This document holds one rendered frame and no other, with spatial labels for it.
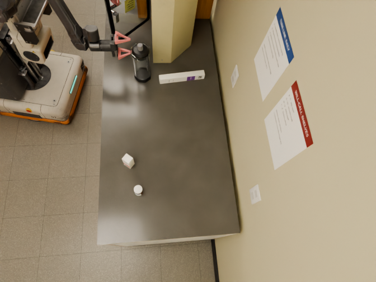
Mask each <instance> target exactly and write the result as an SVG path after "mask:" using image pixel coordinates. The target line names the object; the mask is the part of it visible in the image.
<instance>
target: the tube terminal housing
mask: <svg viewBox="0 0 376 282"><path fill-rule="evenodd" d="M197 4H198V0H151V5H152V13H151V18H152V46H153V63H171V62H173V61H174V60H175V59H176V58H177V57H178V56H179V55H180V54H182V53H183V52H184V51H185V50H186V49H187V48H188V47H189V46H191V41H192V34H193V29H194V23H195V16H196V9H197Z"/></svg>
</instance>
